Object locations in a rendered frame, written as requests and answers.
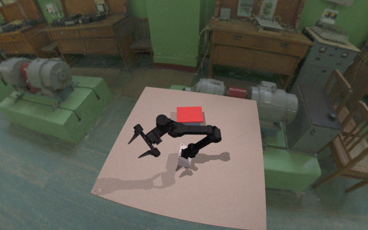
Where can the red box lid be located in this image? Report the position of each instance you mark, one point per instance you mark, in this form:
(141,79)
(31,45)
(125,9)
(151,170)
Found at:
(189,115)

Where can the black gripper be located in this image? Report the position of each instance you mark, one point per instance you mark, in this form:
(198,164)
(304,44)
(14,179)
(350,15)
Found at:
(139,130)

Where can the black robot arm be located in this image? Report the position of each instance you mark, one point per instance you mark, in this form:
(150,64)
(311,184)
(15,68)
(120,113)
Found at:
(177,129)

